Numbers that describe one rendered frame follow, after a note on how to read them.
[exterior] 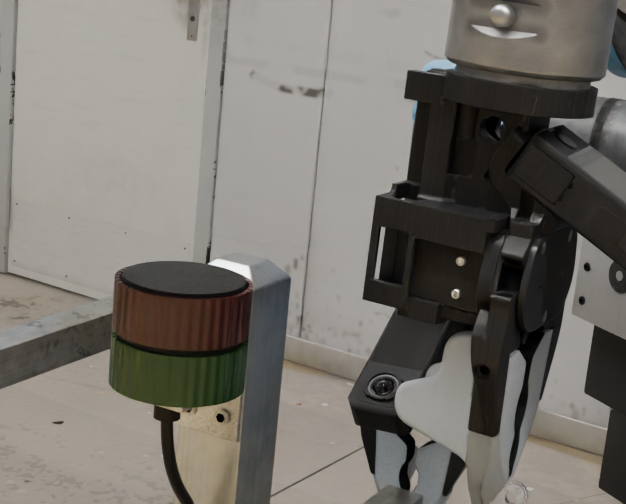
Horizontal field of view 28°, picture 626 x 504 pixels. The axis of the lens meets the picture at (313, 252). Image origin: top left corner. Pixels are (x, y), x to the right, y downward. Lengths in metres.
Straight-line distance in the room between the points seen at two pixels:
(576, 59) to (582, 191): 0.06
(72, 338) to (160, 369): 0.43
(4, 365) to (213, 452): 0.33
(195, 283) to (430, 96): 0.15
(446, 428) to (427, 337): 0.29
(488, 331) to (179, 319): 0.14
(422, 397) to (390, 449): 0.35
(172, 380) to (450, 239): 0.15
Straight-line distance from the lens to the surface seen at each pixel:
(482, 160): 0.59
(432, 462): 0.95
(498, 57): 0.56
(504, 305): 0.57
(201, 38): 3.98
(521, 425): 0.63
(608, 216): 0.57
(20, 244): 4.60
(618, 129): 0.95
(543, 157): 0.58
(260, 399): 0.59
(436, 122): 0.60
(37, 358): 0.93
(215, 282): 0.54
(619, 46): 1.37
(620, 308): 1.28
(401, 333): 0.91
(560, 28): 0.56
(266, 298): 0.58
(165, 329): 0.52
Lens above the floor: 1.25
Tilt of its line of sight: 14 degrees down
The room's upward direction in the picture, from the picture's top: 6 degrees clockwise
